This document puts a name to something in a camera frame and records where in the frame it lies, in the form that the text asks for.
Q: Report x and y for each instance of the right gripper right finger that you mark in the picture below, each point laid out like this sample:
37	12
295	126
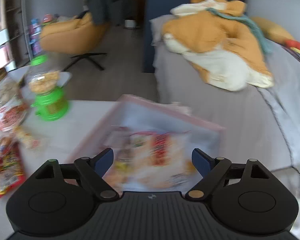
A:
213	172

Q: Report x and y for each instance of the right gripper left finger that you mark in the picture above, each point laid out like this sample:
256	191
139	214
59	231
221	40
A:
92	170

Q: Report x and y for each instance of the white rice cracker packet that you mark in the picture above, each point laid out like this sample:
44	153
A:
150	161

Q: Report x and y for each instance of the yellow snack bar packet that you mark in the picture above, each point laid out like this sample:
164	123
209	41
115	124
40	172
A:
26	138

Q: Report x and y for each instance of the red snack pouch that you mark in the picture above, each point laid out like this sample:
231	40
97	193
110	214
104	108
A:
12	172

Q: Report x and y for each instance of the white table cloth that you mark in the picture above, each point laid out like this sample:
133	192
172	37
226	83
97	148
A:
58	140

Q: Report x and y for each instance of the pink cardboard box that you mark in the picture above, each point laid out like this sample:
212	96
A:
142	115

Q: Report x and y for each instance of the grey sofa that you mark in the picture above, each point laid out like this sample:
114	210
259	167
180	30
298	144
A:
260	123

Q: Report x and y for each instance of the green gumball snack dispenser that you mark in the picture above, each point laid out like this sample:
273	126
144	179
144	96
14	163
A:
49	98

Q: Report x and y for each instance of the gold lid snack jar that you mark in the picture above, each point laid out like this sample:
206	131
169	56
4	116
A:
13	107

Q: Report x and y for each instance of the orange and cream blanket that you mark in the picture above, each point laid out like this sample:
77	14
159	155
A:
226	47

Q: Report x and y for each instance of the yellow armchair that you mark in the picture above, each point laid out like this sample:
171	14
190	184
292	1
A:
77	37

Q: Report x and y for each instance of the white shelf unit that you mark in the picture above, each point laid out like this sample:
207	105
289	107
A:
14	34

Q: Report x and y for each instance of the colourful toys on sofa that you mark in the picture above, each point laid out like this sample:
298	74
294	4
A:
293	47

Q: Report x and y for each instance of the yellow pillow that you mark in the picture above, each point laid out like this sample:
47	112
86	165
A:
272	30

